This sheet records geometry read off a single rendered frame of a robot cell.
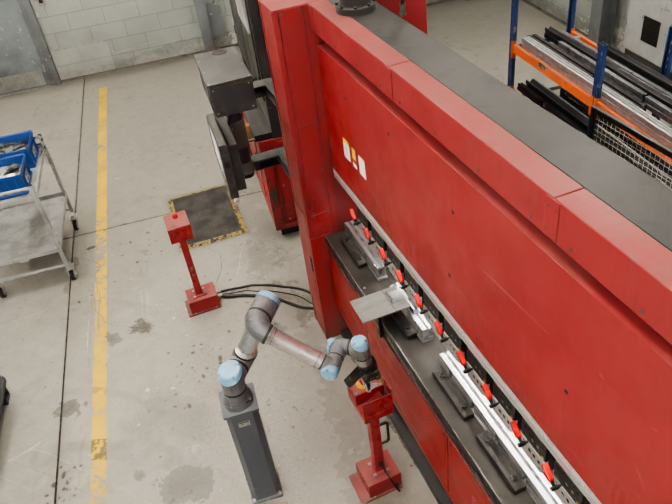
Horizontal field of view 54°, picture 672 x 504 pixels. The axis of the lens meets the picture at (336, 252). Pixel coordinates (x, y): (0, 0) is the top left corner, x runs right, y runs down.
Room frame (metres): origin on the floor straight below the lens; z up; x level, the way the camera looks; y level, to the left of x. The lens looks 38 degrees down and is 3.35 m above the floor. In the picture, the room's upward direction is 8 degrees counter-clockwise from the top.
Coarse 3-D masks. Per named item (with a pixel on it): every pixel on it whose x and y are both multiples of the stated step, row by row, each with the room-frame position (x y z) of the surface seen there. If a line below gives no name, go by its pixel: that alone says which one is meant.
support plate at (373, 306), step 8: (392, 288) 2.64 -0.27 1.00; (368, 296) 2.60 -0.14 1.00; (376, 296) 2.60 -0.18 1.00; (384, 296) 2.59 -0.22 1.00; (352, 304) 2.56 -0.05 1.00; (360, 304) 2.55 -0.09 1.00; (368, 304) 2.54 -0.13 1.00; (376, 304) 2.53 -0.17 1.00; (384, 304) 2.53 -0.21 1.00; (392, 304) 2.52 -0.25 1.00; (400, 304) 2.51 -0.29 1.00; (408, 304) 2.50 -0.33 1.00; (360, 312) 2.49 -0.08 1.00; (368, 312) 2.48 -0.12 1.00; (376, 312) 2.48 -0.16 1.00; (384, 312) 2.47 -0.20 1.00; (392, 312) 2.46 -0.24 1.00; (368, 320) 2.43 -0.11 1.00
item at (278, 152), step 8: (264, 152) 3.92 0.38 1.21; (272, 152) 3.91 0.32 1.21; (280, 152) 3.89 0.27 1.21; (256, 160) 3.83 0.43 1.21; (264, 160) 3.92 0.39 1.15; (272, 160) 3.91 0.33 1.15; (280, 160) 3.90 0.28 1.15; (256, 168) 3.82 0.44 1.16; (264, 168) 3.83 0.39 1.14; (288, 176) 3.68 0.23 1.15
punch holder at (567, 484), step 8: (560, 472) 1.29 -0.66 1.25; (560, 480) 1.28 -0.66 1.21; (568, 480) 1.25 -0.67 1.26; (560, 488) 1.27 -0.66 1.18; (568, 488) 1.24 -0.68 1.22; (576, 488) 1.21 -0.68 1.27; (560, 496) 1.27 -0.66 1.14; (568, 496) 1.23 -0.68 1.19; (576, 496) 1.20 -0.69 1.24; (584, 496) 1.18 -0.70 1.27
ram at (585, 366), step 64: (320, 64) 3.36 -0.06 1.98; (384, 128) 2.59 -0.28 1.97; (384, 192) 2.64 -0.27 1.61; (448, 192) 2.04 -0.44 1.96; (448, 256) 2.05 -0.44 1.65; (512, 256) 1.64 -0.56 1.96; (448, 320) 2.05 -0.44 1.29; (512, 320) 1.61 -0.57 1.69; (576, 320) 1.32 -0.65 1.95; (640, 320) 1.17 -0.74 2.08; (512, 384) 1.59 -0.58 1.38; (576, 384) 1.29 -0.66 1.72; (640, 384) 1.08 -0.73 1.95; (576, 448) 1.24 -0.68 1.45; (640, 448) 1.03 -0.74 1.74
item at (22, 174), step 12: (12, 156) 4.81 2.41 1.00; (24, 156) 4.79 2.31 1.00; (0, 168) 4.71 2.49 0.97; (12, 168) 4.65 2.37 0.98; (24, 168) 4.68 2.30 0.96; (0, 180) 4.46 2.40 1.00; (12, 180) 4.48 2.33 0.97; (24, 180) 4.53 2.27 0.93; (0, 192) 4.45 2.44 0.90; (24, 192) 4.48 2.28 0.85
